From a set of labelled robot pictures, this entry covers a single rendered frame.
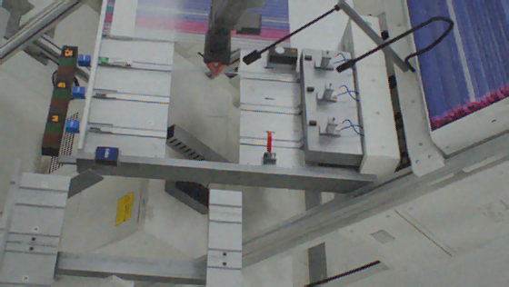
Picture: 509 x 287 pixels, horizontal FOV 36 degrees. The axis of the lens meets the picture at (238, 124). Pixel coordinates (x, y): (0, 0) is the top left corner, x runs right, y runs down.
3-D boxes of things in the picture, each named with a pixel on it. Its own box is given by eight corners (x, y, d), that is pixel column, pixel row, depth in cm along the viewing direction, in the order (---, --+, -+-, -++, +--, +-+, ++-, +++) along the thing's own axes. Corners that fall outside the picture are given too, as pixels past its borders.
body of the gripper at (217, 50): (231, 37, 198) (233, 16, 193) (229, 66, 192) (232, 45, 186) (205, 35, 198) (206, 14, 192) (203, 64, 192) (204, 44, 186)
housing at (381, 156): (353, 190, 191) (367, 155, 181) (338, 49, 223) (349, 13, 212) (384, 192, 192) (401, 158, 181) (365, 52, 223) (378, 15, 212)
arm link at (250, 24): (214, -6, 179) (214, 31, 178) (264, -5, 179) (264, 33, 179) (212, 5, 190) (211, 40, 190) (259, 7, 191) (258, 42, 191)
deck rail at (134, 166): (76, 173, 183) (75, 157, 179) (78, 166, 185) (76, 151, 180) (371, 195, 190) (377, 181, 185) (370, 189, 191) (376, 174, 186)
